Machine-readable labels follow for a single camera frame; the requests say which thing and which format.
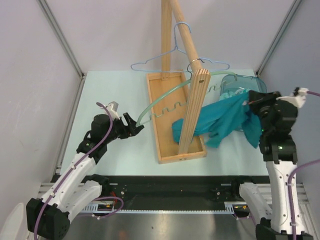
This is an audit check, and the light teal t shirt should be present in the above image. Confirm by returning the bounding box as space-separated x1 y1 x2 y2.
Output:
219 88 250 101

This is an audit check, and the white slotted cable duct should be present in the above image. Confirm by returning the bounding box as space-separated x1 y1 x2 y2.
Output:
81 200 249 215

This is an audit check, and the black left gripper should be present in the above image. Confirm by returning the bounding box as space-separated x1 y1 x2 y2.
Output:
103 112 144 144

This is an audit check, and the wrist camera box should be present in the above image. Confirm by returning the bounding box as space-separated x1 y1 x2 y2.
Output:
276 87 309 109
106 101 120 120

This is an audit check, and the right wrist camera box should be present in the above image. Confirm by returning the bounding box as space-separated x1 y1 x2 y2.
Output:
276 87 309 109

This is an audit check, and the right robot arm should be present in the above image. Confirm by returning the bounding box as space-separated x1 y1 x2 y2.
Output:
230 87 313 240

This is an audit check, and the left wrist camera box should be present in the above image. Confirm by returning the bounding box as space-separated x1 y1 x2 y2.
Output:
106 101 120 120

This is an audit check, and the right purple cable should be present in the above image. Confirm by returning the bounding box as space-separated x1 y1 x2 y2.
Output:
234 91 320 240

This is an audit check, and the translucent teal plastic bin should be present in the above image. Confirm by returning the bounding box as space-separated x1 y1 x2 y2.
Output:
219 73 267 132

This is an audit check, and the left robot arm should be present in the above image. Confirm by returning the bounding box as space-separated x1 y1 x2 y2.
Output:
26 112 144 240

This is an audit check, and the light blue wire hanger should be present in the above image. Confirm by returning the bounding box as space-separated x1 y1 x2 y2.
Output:
130 21 230 74

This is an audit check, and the dark teal t shirt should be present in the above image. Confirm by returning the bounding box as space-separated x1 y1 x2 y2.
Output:
171 94 263 150

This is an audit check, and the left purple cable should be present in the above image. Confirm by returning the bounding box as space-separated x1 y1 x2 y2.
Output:
33 101 125 240

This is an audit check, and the purple cable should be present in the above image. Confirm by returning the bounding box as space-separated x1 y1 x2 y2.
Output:
234 91 320 240
33 101 125 240

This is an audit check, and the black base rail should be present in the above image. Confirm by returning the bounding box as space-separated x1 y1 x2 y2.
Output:
108 175 270 206

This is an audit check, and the wooden clothes rack stand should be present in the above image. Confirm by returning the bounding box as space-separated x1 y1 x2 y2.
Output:
146 0 211 164

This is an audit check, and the pale green plastic hanger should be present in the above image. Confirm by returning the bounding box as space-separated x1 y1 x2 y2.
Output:
136 57 238 126

